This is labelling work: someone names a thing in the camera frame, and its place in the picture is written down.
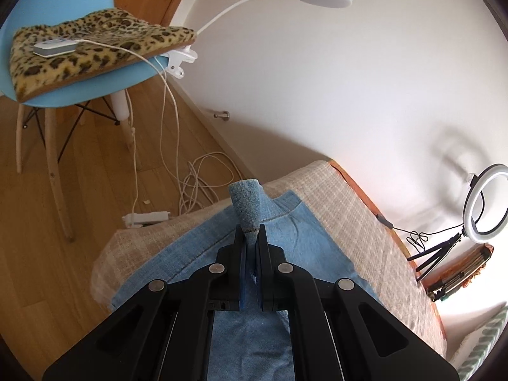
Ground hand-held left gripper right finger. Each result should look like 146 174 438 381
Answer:
256 225 461 381

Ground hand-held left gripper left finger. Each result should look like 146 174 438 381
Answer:
42 225 249 381

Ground blue denim pants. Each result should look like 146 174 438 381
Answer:
111 180 378 381

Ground beige plaid blanket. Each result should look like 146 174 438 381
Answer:
90 161 447 360

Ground white power strip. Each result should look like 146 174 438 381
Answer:
122 210 173 229

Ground colourful magazine rack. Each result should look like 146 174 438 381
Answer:
423 244 495 302

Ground green white patterned pillow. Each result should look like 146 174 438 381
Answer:
452 305 508 381

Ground blue chair with wooden legs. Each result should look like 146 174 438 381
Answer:
0 0 175 243

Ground leopard print cushion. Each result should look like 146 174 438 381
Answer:
9 8 198 102

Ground white grey controller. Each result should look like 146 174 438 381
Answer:
32 37 78 58

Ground white controller cable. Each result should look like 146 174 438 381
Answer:
75 39 239 217

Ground white lamp cable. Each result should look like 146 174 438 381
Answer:
126 89 140 216

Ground thin black cable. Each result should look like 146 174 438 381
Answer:
375 214 465 251

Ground white ring light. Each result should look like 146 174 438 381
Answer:
464 163 508 244

